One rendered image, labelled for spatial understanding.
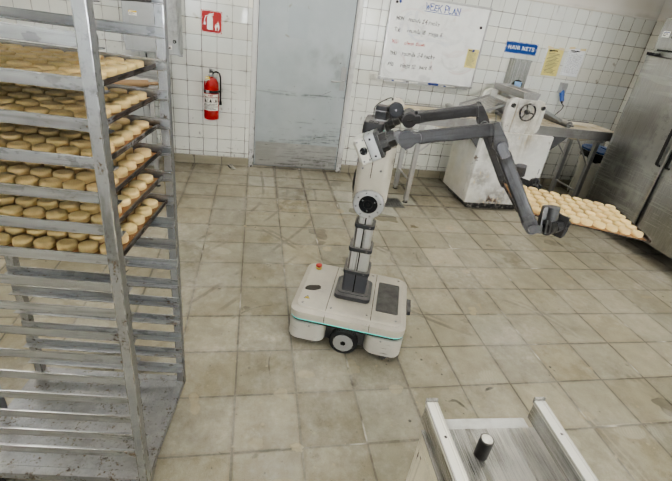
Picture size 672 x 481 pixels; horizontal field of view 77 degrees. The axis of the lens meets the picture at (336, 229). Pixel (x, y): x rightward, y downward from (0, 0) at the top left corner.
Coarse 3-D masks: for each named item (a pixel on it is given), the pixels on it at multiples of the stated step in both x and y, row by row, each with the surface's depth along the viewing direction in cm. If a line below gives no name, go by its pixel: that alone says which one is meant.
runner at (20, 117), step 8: (0, 112) 93; (8, 112) 93; (16, 112) 94; (24, 112) 94; (32, 112) 94; (0, 120) 94; (8, 120) 94; (16, 120) 94; (24, 120) 94; (32, 120) 94; (40, 120) 94; (48, 120) 95; (56, 120) 95; (64, 120) 95; (72, 120) 95; (80, 120) 95; (56, 128) 95; (64, 128) 95; (72, 128) 96; (80, 128) 96; (88, 128) 96
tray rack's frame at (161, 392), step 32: (32, 320) 174; (32, 384) 179; (64, 384) 181; (96, 384) 183; (160, 384) 187; (0, 416) 164; (160, 416) 173; (128, 448) 159; (160, 448) 163; (64, 480) 149; (96, 480) 150; (128, 480) 150
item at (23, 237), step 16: (144, 208) 138; (128, 224) 128; (144, 224) 133; (0, 240) 112; (16, 240) 113; (32, 240) 114; (48, 240) 115; (64, 240) 116; (80, 240) 120; (96, 240) 119; (128, 240) 122
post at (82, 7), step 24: (72, 0) 81; (96, 48) 87; (96, 72) 88; (96, 96) 90; (96, 120) 92; (96, 144) 94; (96, 168) 97; (120, 240) 108; (120, 264) 109; (120, 288) 112; (120, 312) 116; (120, 336) 120; (144, 432) 142; (144, 456) 145; (144, 480) 150
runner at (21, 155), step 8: (0, 152) 98; (8, 152) 98; (16, 152) 98; (24, 152) 98; (32, 152) 98; (40, 152) 98; (48, 152) 98; (16, 160) 98; (24, 160) 99; (32, 160) 99; (40, 160) 99; (48, 160) 99; (56, 160) 99; (64, 160) 99; (72, 160) 99; (80, 160) 99; (88, 160) 99; (112, 160) 99; (88, 168) 100
